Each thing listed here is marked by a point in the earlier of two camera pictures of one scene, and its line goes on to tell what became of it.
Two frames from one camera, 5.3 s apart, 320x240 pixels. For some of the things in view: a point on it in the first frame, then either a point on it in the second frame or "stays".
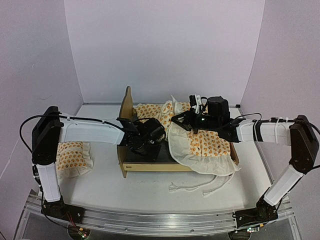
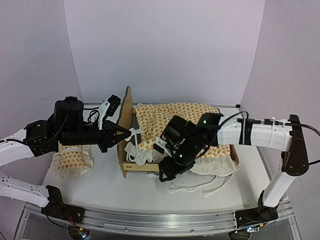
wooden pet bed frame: [127, 111] stays
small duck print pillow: [73, 158] stays
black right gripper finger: [182, 117] → [165, 173]
